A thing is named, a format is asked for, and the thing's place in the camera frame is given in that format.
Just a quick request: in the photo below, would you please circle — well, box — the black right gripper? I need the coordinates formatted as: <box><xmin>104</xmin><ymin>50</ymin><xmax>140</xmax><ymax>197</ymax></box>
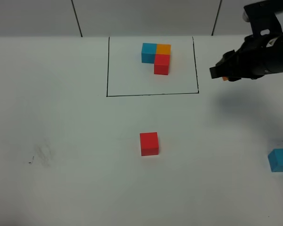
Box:
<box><xmin>209</xmin><ymin>35</ymin><xmax>283</xmax><ymax>82</ymax></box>

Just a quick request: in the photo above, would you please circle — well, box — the red template cube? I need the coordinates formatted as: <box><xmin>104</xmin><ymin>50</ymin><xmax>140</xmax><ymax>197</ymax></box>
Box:
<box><xmin>154</xmin><ymin>54</ymin><xmax>170</xmax><ymax>75</ymax></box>

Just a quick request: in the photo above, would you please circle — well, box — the orange template cube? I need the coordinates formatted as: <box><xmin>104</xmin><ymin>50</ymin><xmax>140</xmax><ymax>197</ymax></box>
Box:
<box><xmin>156</xmin><ymin>44</ymin><xmax>171</xmax><ymax>55</ymax></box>

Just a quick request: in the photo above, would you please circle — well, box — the blue template cube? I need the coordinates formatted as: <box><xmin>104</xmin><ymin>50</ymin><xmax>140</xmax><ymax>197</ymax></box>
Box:
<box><xmin>141</xmin><ymin>43</ymin><xmax>157</xmax><ymax>64</ymax></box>

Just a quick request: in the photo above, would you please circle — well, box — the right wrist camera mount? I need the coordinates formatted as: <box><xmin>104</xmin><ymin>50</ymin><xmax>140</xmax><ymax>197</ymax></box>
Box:
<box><xmin>243</xmin><ymin>0</ymin><xmax>283</xmax><ymax>38</ymax></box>

